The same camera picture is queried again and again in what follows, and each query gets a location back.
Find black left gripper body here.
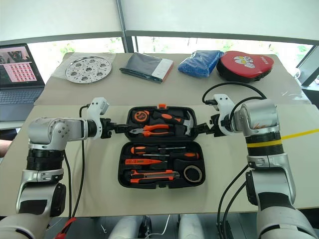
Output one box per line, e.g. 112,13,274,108
100,118,120,139

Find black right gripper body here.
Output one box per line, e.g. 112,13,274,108
208,114,225,138

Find black orange handle screwdriver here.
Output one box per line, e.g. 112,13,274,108
130,146,186,154
142,152,201,161

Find orange handle pliers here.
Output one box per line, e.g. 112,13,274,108
130,123,174,138

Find black tool case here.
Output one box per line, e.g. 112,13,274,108
117,103,206,191

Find orange black utility knife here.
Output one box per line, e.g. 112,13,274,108
129,169,181,185

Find orange black tape measure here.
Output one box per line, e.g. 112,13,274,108
133,109,151,123

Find orange test pen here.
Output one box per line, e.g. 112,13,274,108
124,158,168,166

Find black electrical tape roll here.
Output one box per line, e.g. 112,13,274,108
183,166,203,184

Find round metal steamer plate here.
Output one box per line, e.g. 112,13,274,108
65,55,112,85

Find blue mesh bag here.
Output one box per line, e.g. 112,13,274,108
177,50,224,78

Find dark folded cloth packet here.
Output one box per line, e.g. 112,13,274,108
119,52,174,85

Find red heart-shaped pad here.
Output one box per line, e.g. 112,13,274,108
216,50,275,83

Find clear plastic bag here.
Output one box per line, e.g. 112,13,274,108
50,51,117,87

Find yellow tape strip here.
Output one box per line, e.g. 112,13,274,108
281,128,319,140

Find open laptop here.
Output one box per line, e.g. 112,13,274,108
0,43,46,122

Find silver rounded shape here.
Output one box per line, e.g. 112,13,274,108
178,214,208,239
109,215,152,239

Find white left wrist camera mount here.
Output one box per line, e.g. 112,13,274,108
86,97,111,139

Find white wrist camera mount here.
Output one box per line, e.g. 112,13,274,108
86,97,111,139
212,94,237,136

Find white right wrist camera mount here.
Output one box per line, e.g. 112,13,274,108
212,94,237,136

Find black orange handle hammer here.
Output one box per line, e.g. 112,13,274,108
152,111,198,136

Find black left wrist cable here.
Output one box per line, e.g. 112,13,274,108
71,104,91,219

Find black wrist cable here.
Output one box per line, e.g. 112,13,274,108
71,104,91,219
202,82,269,120

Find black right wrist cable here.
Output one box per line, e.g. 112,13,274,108
202,82,269,120

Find black robot body cable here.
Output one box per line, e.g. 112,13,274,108
216,170,250,239
62,151,73,217
222,183,250,239

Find grey window frame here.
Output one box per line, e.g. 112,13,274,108
0,0,319,54

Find thin white cable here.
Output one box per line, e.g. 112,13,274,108
144,214,173,237

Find red strap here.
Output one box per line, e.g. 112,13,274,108
55,216,77,239

